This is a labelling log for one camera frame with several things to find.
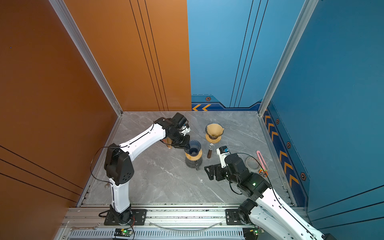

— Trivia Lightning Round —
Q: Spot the blue ribbed dripper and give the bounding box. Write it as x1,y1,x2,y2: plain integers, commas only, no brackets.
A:
185,140,201,157

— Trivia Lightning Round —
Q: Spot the wooden ring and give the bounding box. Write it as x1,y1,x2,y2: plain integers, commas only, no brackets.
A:
184,149,203,161

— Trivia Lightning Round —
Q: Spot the grey ribbed glass dripper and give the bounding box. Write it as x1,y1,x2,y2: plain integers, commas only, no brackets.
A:
205,124,224,142

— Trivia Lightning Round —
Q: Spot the brown paper coffee filter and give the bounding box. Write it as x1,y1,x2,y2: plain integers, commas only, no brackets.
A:
205,123,225,140

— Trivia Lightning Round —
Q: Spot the wooden ring dripper holder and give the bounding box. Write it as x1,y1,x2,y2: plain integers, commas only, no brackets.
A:
206,135,222,144

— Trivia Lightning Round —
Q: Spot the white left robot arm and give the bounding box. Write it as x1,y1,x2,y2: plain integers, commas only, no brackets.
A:
104,113,190,226

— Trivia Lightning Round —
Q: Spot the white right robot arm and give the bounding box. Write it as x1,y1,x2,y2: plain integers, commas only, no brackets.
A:
205,152,335,240

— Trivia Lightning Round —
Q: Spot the brown small bottle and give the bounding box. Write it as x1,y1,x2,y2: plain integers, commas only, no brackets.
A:
207,144,215,159

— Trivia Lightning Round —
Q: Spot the clear tape roll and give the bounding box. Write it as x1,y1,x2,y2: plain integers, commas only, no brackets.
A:
245,157,261,173

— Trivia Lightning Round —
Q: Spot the right green circuit board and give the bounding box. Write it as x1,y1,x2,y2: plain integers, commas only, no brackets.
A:
243,228,261,240

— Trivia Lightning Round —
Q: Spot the green circuit board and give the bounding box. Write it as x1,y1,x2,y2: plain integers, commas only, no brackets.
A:
114,228,135,240
243,228,261,240

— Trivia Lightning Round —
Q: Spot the left green circuit board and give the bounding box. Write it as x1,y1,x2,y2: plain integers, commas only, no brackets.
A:
114,228,135,240

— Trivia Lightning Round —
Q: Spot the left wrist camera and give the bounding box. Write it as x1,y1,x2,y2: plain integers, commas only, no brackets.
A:
180,124,191,136

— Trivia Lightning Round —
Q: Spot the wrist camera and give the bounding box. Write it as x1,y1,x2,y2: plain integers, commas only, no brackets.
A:
217,146,231,168
180,124,191,136

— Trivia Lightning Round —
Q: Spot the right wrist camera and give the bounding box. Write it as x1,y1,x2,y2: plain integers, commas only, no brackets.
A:
217,146,231,168

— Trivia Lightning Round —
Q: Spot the pink handled tool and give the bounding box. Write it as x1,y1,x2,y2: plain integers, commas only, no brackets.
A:
257,151,269,178

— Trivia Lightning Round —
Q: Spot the aluminium left corner post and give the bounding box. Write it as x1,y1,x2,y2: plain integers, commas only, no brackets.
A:
48,0,124,117

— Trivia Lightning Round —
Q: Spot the aluminium corner post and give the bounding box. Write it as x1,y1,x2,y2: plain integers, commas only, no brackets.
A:
257,0,319,117
48,0,124,117

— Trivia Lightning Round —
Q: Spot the aluminium right corner post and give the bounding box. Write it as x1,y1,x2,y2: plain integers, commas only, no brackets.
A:
257,0,319,117

